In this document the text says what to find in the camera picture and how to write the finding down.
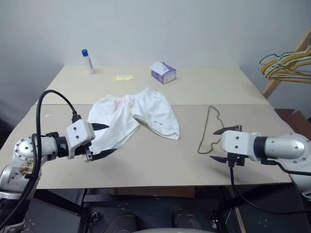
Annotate dark rounded shape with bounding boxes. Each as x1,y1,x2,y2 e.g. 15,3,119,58
172,210,195,231
113,212,144,233

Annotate olive green wire hanger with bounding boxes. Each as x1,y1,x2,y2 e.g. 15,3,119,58
197,105,225,155

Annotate bundle of coloured hangers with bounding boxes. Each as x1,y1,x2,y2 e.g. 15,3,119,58
259,46,311,73

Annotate purple tissue box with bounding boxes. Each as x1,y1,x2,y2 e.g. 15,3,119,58
149,61,177,85

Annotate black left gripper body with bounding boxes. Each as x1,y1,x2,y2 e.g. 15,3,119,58
76,143,94,162

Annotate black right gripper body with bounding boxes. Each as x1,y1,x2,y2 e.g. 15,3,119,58
226,152,246,168

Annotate white shorts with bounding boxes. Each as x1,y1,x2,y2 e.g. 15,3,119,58
86,87,181,155

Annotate white bottle with blue cap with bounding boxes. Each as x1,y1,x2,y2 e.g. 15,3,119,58
81,49,95,75

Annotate dark brown wooden furniture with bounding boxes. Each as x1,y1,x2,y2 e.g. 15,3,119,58
274,108,311,143

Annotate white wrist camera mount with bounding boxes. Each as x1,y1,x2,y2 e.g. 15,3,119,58
220,130,262,162
65,119,96,160

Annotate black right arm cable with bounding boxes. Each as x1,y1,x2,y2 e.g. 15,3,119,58
228,157,311,216

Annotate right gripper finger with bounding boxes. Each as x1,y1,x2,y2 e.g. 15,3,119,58
209,155,229,164
213,124,243,136

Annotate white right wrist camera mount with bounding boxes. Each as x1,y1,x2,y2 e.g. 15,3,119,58
220,130,262,162

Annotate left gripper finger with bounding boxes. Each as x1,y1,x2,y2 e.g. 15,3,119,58
91,122,110,132
91,148,120,162

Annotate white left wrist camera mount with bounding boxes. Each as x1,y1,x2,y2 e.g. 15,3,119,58
65,119,96,160

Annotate wooden rack frame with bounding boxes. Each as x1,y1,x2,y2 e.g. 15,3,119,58
262,26,311,99

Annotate yellow plastic packet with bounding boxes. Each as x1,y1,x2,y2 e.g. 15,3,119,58
113,74,133,83

